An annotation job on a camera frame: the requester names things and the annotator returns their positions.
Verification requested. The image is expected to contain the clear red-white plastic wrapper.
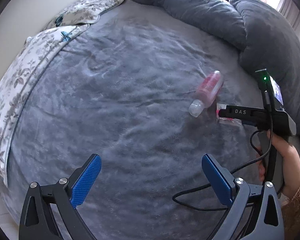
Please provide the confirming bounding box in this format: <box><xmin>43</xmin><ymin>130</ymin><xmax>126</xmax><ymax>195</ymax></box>
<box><xmin>216</xmin><ymin>103</ymin><xmax>242</xmax><ymax>127</ymax></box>

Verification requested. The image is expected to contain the small pink-label plastic bottle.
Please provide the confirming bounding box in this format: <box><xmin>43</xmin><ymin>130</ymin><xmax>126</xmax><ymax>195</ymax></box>
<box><xmin>189</xmin><ymin>70</ymin><xmax>224</xmax><ymax>118</ymax></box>

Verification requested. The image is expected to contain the person's right hand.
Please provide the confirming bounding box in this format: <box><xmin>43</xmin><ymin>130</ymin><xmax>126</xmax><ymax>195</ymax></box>
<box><xmin>255</xmin><ymin>130</ymin><xmax>300</xmax><ymax>201</ymax></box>

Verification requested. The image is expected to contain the brown fuzzy right sleeve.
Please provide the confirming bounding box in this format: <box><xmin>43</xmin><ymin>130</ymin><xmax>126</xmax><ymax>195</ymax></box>
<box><xmin>282</xmin><ymin>187</ymin><xmax>300</xmax><ymax>239</ymax></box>

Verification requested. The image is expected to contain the rolled dark grey duvet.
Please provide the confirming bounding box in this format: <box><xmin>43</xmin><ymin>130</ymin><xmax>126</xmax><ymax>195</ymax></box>
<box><xmin>132</xmin><ymin>0</ymin><xmax>300</xmax><ymax>136</ymax></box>

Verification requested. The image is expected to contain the floral white pillow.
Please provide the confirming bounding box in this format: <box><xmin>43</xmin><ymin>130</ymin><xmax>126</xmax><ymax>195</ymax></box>
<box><xmin>0</xmin><ymin>0</ymin><xmax>124</xmax><ymax>185</ymax></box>

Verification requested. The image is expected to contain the grey plush bed blanket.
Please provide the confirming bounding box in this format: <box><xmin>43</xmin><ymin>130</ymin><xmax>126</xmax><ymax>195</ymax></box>
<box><xmin>0</xmin><ymin>0</ymin><xmax>262</xmax><ymax>239</ymax></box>

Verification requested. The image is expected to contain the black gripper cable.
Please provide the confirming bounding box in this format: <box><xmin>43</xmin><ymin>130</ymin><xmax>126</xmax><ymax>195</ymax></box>
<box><xmin>172</xmin><ymin>89</ymin><xmax>274</xmax><ymax>212</ymax></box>

